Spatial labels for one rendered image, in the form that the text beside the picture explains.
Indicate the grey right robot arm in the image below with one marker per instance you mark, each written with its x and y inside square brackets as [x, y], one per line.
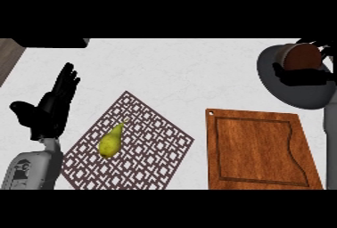
[330, 118]

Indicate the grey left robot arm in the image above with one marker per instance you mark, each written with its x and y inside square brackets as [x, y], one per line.
[30, 166]

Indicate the brown lattice placemat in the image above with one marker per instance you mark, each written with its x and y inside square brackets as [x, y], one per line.
[145, 154]

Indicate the grey round pan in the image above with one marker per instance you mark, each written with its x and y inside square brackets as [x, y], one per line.
[303, 95]

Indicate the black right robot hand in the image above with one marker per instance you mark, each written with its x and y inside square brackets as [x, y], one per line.
[303, 77]

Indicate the brown cupcake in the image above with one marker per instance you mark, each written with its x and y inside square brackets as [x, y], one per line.
[300, 57]

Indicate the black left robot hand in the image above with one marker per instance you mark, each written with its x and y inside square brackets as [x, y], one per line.
[52, 109]

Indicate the brown wooden cutting board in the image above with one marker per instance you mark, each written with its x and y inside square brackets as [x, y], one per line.
[259, 150]

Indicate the green pear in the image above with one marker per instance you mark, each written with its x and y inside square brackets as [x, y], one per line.
[110, 143]

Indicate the black appliance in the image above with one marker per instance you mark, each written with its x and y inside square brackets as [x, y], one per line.
[52, 42]

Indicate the brown wooden panel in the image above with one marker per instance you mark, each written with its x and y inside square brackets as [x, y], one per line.
[9, 56]

